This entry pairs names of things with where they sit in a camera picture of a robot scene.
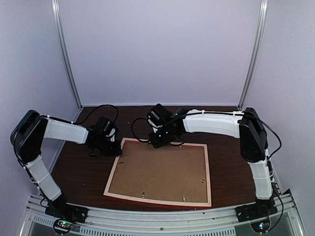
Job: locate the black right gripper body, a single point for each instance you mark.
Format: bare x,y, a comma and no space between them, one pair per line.
165,137

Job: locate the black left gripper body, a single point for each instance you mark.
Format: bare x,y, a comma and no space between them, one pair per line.
106,149

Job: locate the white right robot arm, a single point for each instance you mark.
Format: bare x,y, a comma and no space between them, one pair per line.
243,125

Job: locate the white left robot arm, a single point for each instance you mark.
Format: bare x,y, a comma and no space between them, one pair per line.
37,139

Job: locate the left controller board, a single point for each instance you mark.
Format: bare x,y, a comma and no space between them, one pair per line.
62,227

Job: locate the controller board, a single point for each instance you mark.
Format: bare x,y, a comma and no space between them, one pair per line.
261,227
62,227

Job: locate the right controller board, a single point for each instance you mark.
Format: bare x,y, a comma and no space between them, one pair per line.
261,227

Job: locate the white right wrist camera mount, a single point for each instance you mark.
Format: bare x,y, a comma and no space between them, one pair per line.
153,126

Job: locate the brown frame backing board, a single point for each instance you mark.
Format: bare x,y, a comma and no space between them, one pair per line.
160,169

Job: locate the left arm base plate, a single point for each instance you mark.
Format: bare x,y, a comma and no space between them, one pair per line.
72,213

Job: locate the aluminium front rail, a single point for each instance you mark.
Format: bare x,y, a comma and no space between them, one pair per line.
211,222

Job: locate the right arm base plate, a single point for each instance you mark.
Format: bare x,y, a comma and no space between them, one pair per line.
254,211

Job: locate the left aluminium corner post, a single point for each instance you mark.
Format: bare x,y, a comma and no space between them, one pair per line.
65,56

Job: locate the aluminium corner post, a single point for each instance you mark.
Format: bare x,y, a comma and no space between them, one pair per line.
65,56
260,28

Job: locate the right aluminium corner post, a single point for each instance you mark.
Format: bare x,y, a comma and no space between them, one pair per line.
260,28

